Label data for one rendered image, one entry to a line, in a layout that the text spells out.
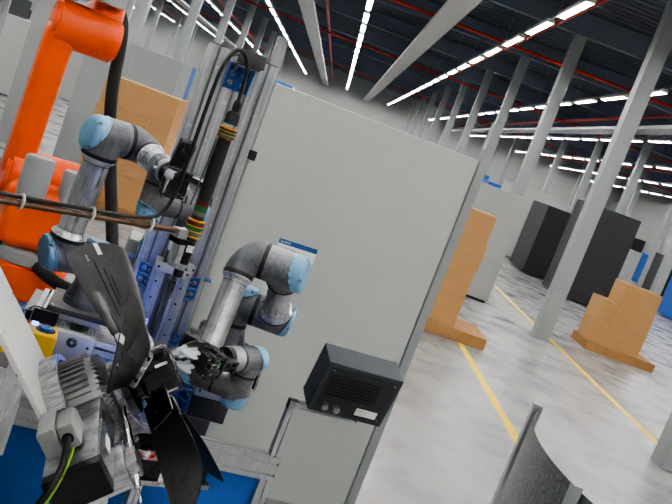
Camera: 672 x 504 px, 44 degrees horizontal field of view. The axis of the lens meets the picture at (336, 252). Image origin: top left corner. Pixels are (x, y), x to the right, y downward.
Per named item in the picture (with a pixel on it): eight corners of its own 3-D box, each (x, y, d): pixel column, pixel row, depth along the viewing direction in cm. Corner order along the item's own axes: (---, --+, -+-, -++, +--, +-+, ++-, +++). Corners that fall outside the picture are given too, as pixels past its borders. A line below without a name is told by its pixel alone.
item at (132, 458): (133, 480, 175) (125, 468, 173) (129, 461, 180) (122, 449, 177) (144, 475, 175) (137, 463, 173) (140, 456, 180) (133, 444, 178)
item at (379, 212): (127, 469, 402) (279, 36, 372) (127, 464, 406) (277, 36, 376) (349, 517, 440) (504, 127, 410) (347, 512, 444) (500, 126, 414)
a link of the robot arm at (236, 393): (211, 393, 248) (223, 360, 247) (245, 406, 248) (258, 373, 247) (205, 401, 241) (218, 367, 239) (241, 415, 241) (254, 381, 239)
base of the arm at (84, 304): (65, 292, 287) (74, 266, 286) (108, 304, 291) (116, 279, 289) (59, 304, 272) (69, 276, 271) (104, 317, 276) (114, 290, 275)
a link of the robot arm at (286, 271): (258, 300, 300) (271, 236, 251) (296, 314, 300) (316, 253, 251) (246, 329, 295) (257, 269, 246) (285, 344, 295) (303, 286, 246)
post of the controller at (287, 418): (269, 456, 261) (291, 400, 258) (268, 452, 263) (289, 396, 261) (278, 458, 262) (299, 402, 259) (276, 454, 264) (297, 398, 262)
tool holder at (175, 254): (172, 270, 198) (185, 232, 196) (154, 259, 202) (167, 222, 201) (199, 273, 205) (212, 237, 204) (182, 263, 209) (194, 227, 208)
